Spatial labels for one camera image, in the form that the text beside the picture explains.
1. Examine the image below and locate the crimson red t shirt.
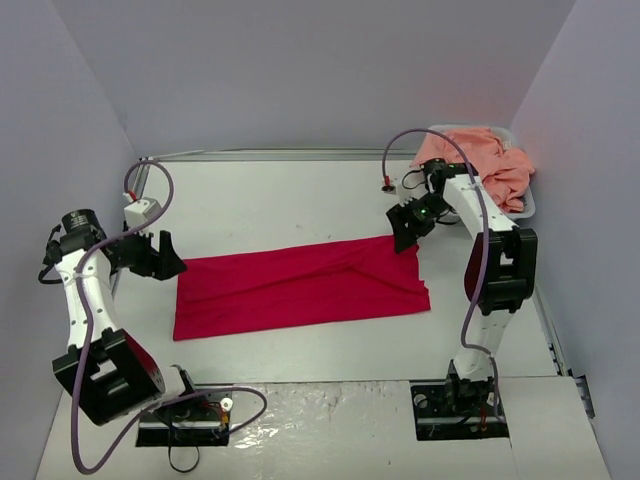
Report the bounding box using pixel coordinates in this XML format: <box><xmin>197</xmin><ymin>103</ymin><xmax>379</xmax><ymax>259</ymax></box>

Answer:
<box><xmin>173</xmin><ymin>235</ymin><xmax>431</xmax><ymax>341</ymax></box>

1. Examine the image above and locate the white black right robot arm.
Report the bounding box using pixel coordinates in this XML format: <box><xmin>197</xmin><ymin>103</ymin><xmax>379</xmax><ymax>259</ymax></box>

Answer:
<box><xmin>386</xmin><ymin>159</ymin><xmax>538</xmax><ymax>413</ymax></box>

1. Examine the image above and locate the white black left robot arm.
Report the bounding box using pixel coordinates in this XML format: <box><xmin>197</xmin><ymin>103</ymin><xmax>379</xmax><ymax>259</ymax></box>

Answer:
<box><xmin>38</xmin><ymin>209</ymin><xmax>202</xmax><ymax>426</ymax></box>

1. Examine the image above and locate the salmon pink t shirt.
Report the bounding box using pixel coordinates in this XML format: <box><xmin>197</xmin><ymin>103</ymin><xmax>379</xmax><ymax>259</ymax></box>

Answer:
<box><xmin>410</xmin><ymin>126</ymin><xmax>536</xmax><ymax>213</ymax></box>

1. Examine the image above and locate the white plastic laundry basket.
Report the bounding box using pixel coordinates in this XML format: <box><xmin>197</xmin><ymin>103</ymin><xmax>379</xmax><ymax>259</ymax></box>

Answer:
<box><xmin>429</xmin><ymin>122</ymin><xmax>539</xmax><ymax>224</ymax></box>

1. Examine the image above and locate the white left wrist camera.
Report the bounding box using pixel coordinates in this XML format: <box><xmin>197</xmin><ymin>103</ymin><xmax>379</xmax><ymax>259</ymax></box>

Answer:
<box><xmin>123</xmin><ymin>191</ymin><xmax>162</xmax><ymax>232</ymax></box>

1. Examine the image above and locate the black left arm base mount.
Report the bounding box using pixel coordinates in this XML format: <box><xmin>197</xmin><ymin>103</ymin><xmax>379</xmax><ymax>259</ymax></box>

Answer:
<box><xmin>135</xmin><ymin>385</ymin><xmax>233</xmax><ymax>448</ymax></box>

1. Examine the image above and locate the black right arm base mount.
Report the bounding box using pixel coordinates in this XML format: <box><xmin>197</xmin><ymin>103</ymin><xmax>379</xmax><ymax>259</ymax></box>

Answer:
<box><xmin>410</xmin><ymin>380</ymin><xmax>510</xmax><ymax>442</ymax></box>

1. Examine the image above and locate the black cable loop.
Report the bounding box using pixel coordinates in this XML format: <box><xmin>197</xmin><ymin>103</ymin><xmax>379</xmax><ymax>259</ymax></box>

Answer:
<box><xmin>167</xmin><ymin>443</ymin><xmax>201</xmax><ymax>474</ymax></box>

